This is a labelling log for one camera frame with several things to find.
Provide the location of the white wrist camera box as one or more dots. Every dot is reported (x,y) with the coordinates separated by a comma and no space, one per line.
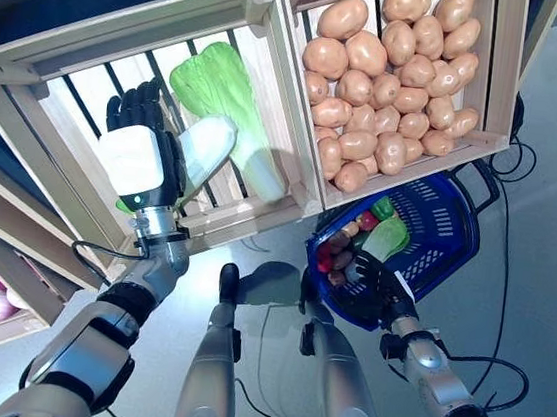
(130,161)

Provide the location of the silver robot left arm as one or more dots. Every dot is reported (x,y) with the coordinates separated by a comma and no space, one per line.
(91,348)

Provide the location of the red bell pepper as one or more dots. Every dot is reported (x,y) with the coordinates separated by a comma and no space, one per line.
(324,262)

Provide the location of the red apple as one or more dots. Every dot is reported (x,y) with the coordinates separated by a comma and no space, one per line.
(369,220)

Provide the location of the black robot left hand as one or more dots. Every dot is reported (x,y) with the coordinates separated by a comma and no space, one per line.
(170,166)

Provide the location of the silver robot right leg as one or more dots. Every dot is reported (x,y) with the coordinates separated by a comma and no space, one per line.
(343,387)

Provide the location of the blue plastic shopping basket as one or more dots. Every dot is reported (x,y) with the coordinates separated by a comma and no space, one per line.
(437,226)

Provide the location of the green bell pepper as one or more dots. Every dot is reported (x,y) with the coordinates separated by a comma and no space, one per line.
(382,207)

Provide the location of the tan potato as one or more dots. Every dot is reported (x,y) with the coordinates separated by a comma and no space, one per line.
(357,145)
(461,38)
(407,2)
(343,17)
(328,158)
(413,151)
(350,176)
(349,229)
(326,58)
(365,52)
(461,124)
(390,153)
(437,143)
(454,9)
(331,112)

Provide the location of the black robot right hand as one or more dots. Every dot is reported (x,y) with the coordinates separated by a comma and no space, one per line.
(370,289)

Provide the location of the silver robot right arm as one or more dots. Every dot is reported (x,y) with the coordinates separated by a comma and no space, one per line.
(431,367)

